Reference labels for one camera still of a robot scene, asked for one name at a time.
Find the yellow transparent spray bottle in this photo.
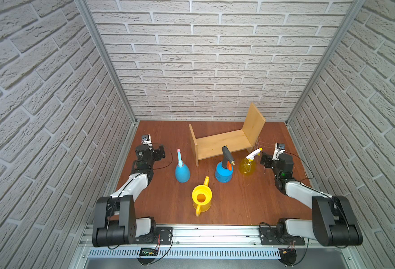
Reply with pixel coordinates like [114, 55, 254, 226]
[240, 148, 262, 176]

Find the light blue egg spray bottle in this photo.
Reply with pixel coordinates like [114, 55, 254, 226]
[175, 149, 191, 183]

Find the blue pressure sprayer grey handle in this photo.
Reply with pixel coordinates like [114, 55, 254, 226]
[215, 146, 235, 183]

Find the yellow watering can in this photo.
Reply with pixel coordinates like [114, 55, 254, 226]
[192, 176, 213, 217]

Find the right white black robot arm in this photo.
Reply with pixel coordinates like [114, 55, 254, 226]
[260, 152, 363, 247]

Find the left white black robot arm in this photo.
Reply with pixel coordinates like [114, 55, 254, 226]
[92, 145, 166, 247]

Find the wooden shelf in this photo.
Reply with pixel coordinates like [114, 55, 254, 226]
[189, 103, 266, 165]

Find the right black controller box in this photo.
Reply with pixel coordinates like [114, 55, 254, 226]
[279, 249, 297, 267]

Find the left green circuit board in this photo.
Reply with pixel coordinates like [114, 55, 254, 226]
[139, 247, 159, 259]

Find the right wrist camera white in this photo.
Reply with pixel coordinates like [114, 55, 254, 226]
[272, 143, 286, 161]

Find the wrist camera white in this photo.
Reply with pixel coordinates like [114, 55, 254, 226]
[141, 134, 152, 145]
[272, 143, 286, 161]

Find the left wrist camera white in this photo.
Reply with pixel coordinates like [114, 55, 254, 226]
[141, 134, 152, 145]

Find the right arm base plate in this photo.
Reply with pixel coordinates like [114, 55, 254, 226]
[259, 226, 306, 246]

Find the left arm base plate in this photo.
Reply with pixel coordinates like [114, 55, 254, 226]
[136, 226, 173, 245]

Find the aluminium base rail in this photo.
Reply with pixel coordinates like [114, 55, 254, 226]
[79, 223, 356, 260]

